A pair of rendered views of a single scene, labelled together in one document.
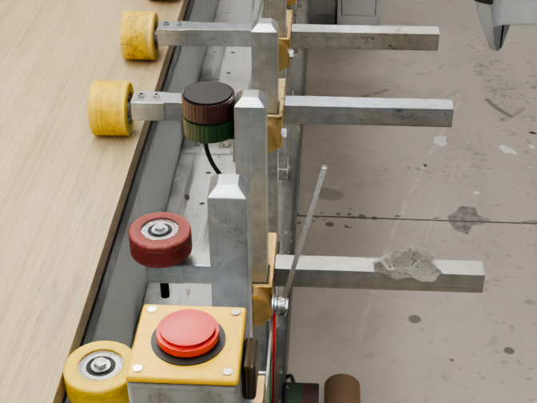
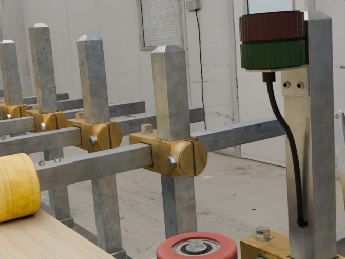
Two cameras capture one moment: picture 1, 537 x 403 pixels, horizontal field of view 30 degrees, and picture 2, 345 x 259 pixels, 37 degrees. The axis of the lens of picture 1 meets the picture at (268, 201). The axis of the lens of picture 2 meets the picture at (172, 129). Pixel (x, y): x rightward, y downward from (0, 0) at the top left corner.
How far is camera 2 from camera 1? 0.97 m
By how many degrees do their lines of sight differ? 42
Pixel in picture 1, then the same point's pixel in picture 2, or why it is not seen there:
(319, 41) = (126, 128)
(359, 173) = not seen: outside the picture
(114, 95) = (20, 163)
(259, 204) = (329, 149)
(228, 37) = (53, 140)
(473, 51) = not seen: hidden behind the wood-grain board
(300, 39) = not seen: hidden behind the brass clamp
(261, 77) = (175, 99)
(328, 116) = (212, 143)
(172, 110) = (80, 169)
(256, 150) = (327, 76)
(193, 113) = (282, 25)
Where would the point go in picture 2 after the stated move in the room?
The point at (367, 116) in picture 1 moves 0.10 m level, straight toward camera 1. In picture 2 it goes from (240, 135) to (282, 144)
